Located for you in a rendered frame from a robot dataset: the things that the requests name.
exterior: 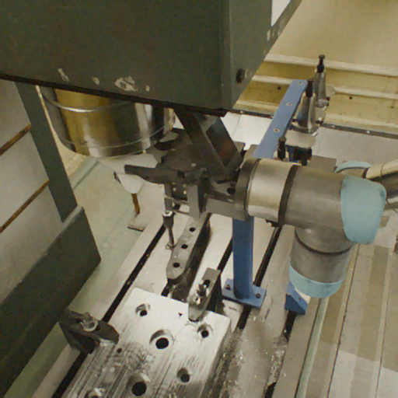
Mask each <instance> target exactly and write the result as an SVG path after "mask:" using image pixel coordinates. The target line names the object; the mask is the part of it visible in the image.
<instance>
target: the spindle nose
mask: <svg viewBox="0 0 398 398"><path fill-rule="evenodd" d="M38 88H39V90H40V94H42V97H43V100H44V104H45V107H46V110H47V113H48V116H49V119H51V123H52V127H53V129H54V131H55V132H56V134H57V136H58V138H59V140H60V142H61V143H62V144H63V146H64V147H66V148H68V149H69V150H71V151H73V152H76V153H79V154H82V155H84V156H88V157H93V158H115V157H121V156H126V155H132V154H135V153H136V152H140V151H142V150H144V149H147V148H150V147H152V146H153V145H155V144H156V143H158V141H160V140H162V139H163V138H164V137H165V136H166V135H168V133H169V131H171V130H172V128H173V126H174V124H175V122H176V115H175V113H174V111H173V110H174V109H170V108H165V107H159V106H150V105H145V104H140V103H131V102H125V100H120V99H111V98H105V97H100V96H91V95H86V94H81V93H76V92H71V91H65V90H60V89H50V88H46V87H40V86H38Z"/></svg>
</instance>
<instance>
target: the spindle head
mask: <svg viewBox="0 0 398 398"><path fill-rule="evenodd" d="M272 1H273V0H0V79H1V80H5V81H10V82H20V83H26V84H31V85H36V86H40V87H46V88H50V89H60V90H65V91H71V92H76V93H81V94H86V95H91V96H100V97H105V98H111V99H116V100H125V102H131V103H140V104H145V105H150V106H159V107H165V108H170V109H175V110H180V111H185V112H190V113H199V114H204V115H209V116H215V117H225V116H226V114H227V113H228V112H229V110H230V109H232V108H233V107H234V106H235V105H236V103H237V100H238V99H239V97H240V96H241V95H242V93H244V90H245V89H246V87H247V86H248V84H249V83H250V80H251V78H253V77H254V76H255V74H256V73H257V69H258V68H259V67H260V65H261V64H262V63H263V61H264V59H265V58H266V56H267V55H268V52H269V51H270V49H272V47H273V46H274V44H275V42H276V41H277V39H278V38H279V35H280V34H281V33H282V32H283V30H284V29H285V27H286V25H287V24H288V22H290V20H291V17H292V16H293V15H294V13H295V11H296V9H297V8H298V7H299V6H300V5H301V3H302V0H290V2H289V3H288V4H287V5H286V6H285V8H284V10H283V12H282V13H281V14H280V16H279V17H278V18H277V20H276V21H275V23H274V25H273V26H272V25H271V21H272Z"/></svg>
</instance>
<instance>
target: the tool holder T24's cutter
mask: <svg viewBox="0 0 398 398"><path fill-rule="evenodd" d="M311 158H312V149H311V148H310V149H308V150H305V151H302V150H299V149H297V148H296V147H294V148H293V153H292V160H293V161H299V163H306V161H308V160H309V162H310V160H311Z"/></svg>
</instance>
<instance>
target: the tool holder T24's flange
mask: <svg viewBox="0 0 398 398"><path fill-rule="evenodd" d="M296 118H297V116H295V117H293V118H292V129H291V131H299V132H303V133H310V134H312V135H313V137H316V136H317V135H318V133H319V132H318V131H317V130H319V118H318V117H316V123H315V125H313V126H312V127H301V126H299V125H297V123H296Z"/></svg>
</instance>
